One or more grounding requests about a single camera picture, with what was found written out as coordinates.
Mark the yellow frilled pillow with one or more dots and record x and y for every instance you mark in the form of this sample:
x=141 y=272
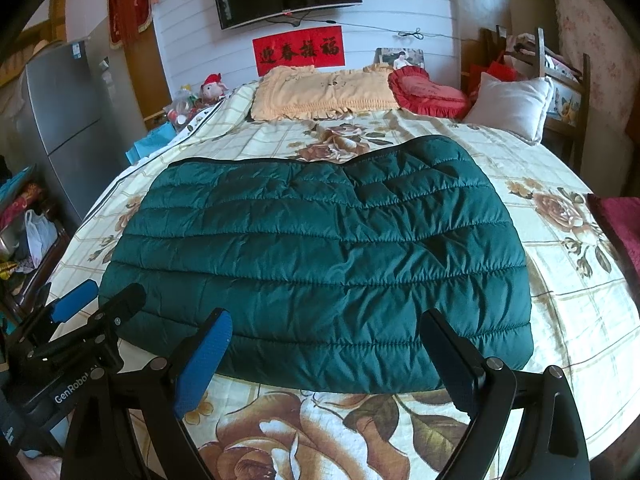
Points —
x=325 y=92

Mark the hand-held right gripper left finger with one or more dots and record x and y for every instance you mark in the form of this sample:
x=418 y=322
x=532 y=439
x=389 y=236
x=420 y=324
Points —
x=205 y=360

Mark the dark wooden chair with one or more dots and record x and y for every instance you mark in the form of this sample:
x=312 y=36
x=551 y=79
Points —
x=572 y=95

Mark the green quilted puffer jacket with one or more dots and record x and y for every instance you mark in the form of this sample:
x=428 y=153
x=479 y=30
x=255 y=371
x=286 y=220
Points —
x=320 y=260

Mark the pile of toys and bottles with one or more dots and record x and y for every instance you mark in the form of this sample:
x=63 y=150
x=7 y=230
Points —
x=182 y=107

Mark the red heart-shaped pillow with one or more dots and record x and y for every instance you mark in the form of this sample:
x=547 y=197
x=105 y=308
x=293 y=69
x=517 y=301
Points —
x=430 y=92

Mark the red wall banner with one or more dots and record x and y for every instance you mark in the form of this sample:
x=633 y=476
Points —
x=297 y=50

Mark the framed photo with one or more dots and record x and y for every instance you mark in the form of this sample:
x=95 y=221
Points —
x=400 y=57

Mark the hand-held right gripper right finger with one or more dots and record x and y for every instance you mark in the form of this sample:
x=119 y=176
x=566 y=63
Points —
x=452 y=365

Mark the brown wooden door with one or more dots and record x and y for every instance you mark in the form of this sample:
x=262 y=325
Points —
x=147 y=75

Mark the red bag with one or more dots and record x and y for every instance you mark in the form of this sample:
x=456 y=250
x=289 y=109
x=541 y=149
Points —
x=502 y=70

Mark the white plastic bag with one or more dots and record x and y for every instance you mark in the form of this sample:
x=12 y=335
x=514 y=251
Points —
x=41 y=237

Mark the floral bed quilt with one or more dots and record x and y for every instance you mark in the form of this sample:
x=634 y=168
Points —
x=550 y=310

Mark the plush toy with red hat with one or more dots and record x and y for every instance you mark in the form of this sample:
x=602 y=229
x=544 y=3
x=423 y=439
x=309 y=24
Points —
x=214 y=87

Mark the white square pillow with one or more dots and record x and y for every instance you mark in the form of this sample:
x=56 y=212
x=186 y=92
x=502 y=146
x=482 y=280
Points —
x=510 y=105

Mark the light blue paper bag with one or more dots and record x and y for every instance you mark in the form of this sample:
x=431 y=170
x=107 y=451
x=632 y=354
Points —
x=152 y=145

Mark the floral curtain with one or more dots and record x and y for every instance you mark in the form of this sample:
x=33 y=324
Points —
x=600 y=35

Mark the maroon cloth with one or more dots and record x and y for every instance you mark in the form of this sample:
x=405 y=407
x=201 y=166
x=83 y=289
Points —
x=620 y=230

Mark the grey refrigerator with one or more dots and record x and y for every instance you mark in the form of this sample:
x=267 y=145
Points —
x=70 y=110

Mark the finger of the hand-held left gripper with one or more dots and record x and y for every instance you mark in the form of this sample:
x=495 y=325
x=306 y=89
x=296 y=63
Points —
x=75 y=302
x=125 y=305

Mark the red hanging pennant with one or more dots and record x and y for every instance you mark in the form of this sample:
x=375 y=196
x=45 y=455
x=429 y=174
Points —
x=127 y=0

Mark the colourful cloth pile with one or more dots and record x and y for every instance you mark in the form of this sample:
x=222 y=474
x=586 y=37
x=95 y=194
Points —
x=20 y=195

